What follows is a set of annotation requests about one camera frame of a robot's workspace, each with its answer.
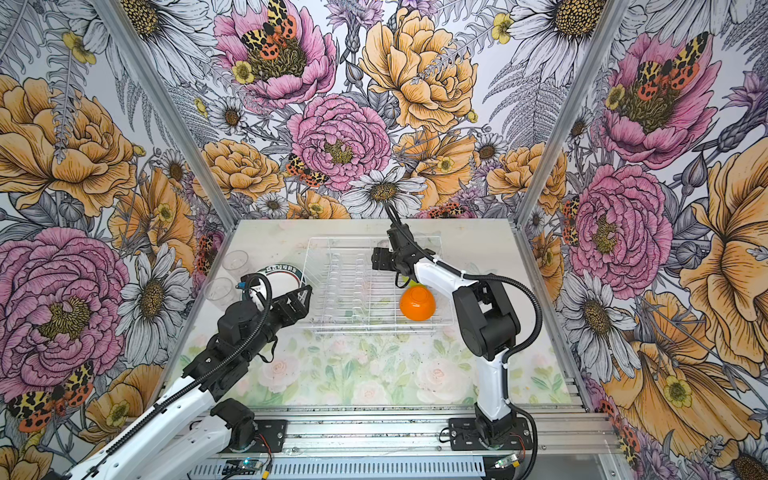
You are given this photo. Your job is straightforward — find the orange plastic bowl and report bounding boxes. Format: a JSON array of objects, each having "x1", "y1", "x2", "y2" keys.
[{"x1": 399, "y1": 285, "x2": 437, "y2": 322}]

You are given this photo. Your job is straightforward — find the white wire dish rack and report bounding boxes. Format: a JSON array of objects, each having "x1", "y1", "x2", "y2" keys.
[{"x1": 298, "y1": 235, "x2": 455, "y2": 334}]

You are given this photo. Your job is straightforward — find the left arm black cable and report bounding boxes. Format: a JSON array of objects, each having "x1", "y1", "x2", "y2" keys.
[{"x1": 77, "y1": 272, "x2": 274, "y2": 480}]

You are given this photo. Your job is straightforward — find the small green circuit board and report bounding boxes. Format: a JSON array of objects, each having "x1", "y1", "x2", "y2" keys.
[{"x1": 222, "y1": 459, "x2": 262, "y2": 479}]

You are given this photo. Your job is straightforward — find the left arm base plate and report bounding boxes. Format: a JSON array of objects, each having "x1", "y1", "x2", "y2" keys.
[{"x1": 243, "y1": 419, "x2": 288, "y2": 454}]

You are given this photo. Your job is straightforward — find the aluminium front rail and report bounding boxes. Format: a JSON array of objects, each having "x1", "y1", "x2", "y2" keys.
[{"x1": 255, "y1": 404, "x2": 619, "y2": 459}]

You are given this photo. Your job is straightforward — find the clear glass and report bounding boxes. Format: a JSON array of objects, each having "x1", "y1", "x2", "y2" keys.
[
  {"x1": 203, "y1": 277, "x2": 238, "y2": 311},
  {"x1": 222, "y1": 250, "x2": 252, "y2": 280}
]

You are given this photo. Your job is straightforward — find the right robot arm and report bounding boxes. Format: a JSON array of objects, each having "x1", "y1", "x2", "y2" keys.
[{"x1": 371, "y1": 220, "x2": 520, "y2": 446}]

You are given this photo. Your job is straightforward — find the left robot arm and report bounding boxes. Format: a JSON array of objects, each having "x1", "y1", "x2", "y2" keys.
[{"x1": 63, "y1": 286, "x2": 312, "y2": 479}]

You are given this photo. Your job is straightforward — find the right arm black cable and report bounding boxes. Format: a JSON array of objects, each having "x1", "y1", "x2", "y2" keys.
[{"x1": 383, "y1": 203, "x2": 544, "y2": 364}]

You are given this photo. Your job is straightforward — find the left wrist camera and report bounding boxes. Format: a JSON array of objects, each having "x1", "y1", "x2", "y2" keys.
[{"x1": 237, "y1": 274, "x2": 268, "y2": 305}]

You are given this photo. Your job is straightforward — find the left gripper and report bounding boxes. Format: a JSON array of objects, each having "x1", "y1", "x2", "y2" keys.
[{"x1": 241, "y1": 286, "x2": 312, "y2": 361}]

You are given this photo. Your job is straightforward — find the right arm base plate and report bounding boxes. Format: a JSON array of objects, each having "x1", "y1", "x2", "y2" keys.
[{"x1": 447, "y1": 416, "x2": 533, "y2": 452}]

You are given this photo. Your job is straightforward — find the red green rimmed plate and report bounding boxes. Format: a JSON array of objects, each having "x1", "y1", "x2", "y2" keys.
[{"x1": 258, "y1": 263, "x2": 303, "y2": 299}]

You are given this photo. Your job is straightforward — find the white slotted cable duct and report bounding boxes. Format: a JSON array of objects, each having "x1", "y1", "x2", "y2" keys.
[{"x1": 181, "y1": 455, "x2": 486, "y2": 479}]

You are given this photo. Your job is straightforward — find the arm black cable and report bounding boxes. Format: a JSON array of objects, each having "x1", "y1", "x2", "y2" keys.
[
  {"x1": 77, "y1": 272, "x2": 274, "y2": 480},
  {"x1": 383, "y1": 203, "x2": 544, "y2": 364}
]

